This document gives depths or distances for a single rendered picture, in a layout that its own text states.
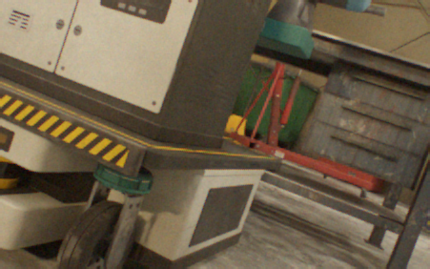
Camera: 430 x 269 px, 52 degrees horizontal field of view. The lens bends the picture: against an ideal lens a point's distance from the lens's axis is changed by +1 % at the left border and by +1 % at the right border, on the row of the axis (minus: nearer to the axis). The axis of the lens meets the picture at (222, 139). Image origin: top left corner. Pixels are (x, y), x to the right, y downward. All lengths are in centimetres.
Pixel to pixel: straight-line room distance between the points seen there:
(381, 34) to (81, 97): 773
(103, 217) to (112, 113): 20
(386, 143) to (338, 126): 21
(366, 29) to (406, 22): 68
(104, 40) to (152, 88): 15
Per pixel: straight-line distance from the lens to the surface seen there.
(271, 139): 534
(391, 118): 203
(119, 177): 81
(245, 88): 777
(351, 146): 201
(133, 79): 87
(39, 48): 103
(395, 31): 840
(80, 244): 82
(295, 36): 133
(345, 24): 879
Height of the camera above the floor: 42
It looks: 4 degrees down
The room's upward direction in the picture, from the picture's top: 20 degrees clockwise
